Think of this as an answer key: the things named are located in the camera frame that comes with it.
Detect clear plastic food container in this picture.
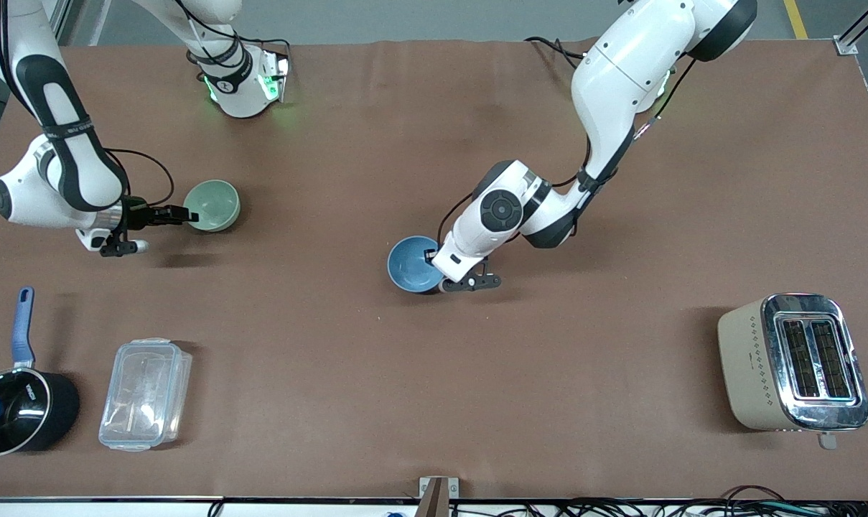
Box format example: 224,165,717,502
98,337,192,453

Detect metal bracket with wooden piece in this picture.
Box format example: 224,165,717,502
419,476,460,517

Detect aluminium frame profile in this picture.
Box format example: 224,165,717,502
42,0,79,44
832,0,868,56

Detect black pot with blue handle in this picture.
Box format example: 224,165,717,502
0,287,81,457

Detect green bowl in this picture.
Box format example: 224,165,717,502
183,180,241,233

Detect brown table mat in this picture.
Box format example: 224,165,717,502
0,39,868,500

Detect base connector box green light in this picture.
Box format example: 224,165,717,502
258,50,291,103

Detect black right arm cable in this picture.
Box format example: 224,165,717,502
103,148,175,210

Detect glass lid with blue knob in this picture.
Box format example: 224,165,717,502
0,370,51,454

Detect black base cable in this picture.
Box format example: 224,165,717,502
175,0,292,67
524,36,594,71

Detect beige chrome toaster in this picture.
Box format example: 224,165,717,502
717,292,868,451

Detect tangled black cables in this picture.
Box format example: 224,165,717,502
448,485,868,517

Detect blue bowl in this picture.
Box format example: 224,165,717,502
386,236,447,294

